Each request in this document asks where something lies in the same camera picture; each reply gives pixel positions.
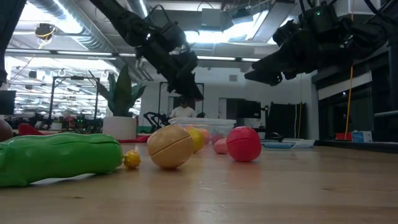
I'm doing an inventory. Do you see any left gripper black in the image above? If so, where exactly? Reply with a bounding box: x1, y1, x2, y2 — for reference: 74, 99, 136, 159
136, 21, 205, 102

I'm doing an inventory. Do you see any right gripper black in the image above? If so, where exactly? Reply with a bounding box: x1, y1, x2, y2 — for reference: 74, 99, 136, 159
244, 2, 352, 87

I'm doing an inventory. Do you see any yellow toy lemon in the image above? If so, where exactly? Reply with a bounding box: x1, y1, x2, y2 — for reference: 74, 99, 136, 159
185, 127, 206, 154

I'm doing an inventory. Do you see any pink toy fruit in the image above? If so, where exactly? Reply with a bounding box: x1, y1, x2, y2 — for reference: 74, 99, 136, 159
213, 138, 229, 156

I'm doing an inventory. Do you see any brown toy kiwi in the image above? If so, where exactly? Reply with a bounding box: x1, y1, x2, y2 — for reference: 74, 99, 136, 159
0, 118, 14, 143

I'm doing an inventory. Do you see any clear plastic tupperware container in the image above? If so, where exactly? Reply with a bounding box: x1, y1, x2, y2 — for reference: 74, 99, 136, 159
169, 117, 237, 144

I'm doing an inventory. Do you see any person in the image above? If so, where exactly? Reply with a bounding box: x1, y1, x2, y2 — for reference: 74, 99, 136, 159
170, 97, 196, 118

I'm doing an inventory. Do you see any long linear ceiling light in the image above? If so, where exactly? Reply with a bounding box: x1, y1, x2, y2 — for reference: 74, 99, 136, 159
197, 55, 261, 62

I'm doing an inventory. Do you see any black curtain panel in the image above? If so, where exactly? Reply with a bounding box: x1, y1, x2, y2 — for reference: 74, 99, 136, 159
267, 101, 308, 139

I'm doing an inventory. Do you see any green snake plant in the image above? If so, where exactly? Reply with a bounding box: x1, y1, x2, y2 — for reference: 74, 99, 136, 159
88, 63, 147, 118

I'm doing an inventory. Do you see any tan toy potato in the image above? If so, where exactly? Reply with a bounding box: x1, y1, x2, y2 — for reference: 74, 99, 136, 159
146, 124, 195, 170

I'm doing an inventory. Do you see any grey ceiling box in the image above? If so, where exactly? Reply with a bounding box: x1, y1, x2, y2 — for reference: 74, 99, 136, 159
201, 7, 223, 27

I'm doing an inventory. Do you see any clear blue-rimmed container lid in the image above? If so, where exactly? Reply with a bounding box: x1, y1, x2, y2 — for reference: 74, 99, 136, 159
260, 138, 315, 151

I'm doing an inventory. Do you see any white plant pot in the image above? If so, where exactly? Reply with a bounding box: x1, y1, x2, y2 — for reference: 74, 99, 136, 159
102, 116, 138, 141

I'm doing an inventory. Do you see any yellow toy banana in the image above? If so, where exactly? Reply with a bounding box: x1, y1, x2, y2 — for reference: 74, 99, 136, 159
123, 150, 142, 170

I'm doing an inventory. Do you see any blue white box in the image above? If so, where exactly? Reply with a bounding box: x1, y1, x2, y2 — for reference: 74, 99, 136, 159
351, 130, 373, 144

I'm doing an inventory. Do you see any green toy cucumber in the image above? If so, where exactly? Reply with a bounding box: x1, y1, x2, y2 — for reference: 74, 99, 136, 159
0, 133, 124, 189

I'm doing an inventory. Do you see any black round ceiling device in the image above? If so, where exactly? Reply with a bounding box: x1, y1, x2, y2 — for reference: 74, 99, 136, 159
34, 23, 56, 40

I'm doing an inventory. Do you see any black monitor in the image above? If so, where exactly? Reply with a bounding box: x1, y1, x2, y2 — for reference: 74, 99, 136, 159
0, 90, 17, 116

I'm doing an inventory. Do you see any black wall screen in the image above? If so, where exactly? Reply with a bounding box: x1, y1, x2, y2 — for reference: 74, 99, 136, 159
236, 98, 262, 119

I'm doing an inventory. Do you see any yellow hanging cable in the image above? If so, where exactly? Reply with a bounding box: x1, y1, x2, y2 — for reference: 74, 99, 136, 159
344, 0, 356, 139

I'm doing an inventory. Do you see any silver round air duct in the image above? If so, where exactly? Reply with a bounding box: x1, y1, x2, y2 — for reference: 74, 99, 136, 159
127, 0, 150, 19

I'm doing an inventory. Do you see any black table frame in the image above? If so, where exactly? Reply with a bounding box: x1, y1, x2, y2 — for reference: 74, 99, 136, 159
314, 139, 398, 154

